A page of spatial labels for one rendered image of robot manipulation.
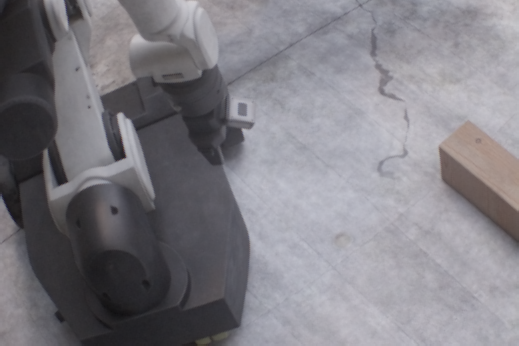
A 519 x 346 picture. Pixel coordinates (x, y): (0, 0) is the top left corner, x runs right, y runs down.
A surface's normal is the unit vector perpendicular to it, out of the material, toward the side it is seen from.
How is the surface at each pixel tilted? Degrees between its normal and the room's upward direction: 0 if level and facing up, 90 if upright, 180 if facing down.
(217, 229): 0
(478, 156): 0
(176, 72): 108
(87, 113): 56
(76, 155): 43
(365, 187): 0
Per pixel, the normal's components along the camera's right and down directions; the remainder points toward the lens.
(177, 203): -0.24, -0.69
